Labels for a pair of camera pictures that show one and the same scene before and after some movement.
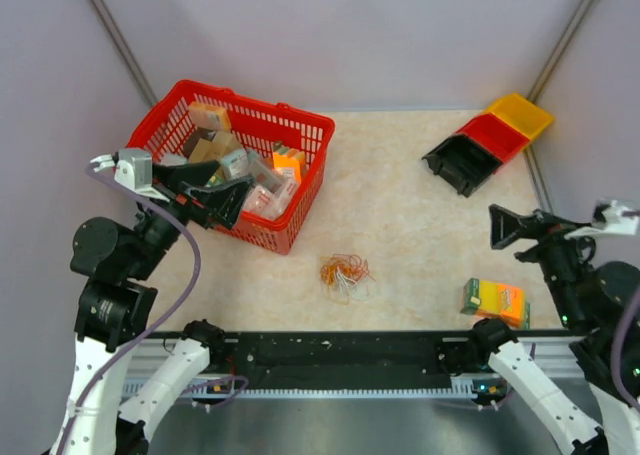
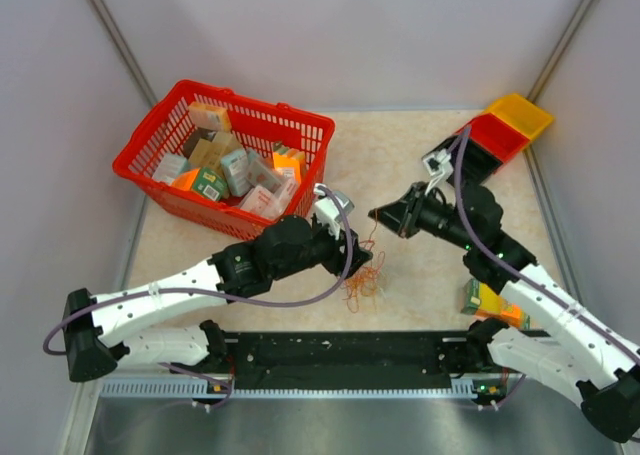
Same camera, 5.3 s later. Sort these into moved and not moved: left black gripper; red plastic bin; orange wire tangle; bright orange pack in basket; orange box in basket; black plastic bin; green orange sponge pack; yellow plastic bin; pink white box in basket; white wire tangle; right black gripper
Moved: white wire tangle; left black gripper; right black gripper; orange wire tangle
Not moved: orange box in basket; yellow plastic bin; bright orange pack in basket; black plastic bin; red plastic bin; green orange sponge pack; pink white box in basket
